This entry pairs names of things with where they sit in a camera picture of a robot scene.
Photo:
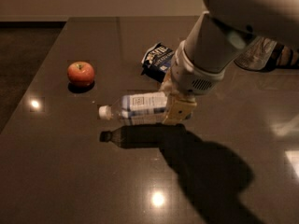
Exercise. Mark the red apple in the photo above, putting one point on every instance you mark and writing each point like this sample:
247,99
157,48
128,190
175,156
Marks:
80,74

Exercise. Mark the blue label plastic water bottle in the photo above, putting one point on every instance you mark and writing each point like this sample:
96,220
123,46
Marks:
136,109

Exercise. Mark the metal mesh cup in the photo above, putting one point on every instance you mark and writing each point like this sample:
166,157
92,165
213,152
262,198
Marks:
257,55

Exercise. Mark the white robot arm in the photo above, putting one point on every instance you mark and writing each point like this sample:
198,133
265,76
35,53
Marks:
228,27

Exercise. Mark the blue chip bag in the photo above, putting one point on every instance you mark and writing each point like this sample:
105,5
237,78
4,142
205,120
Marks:
157,61

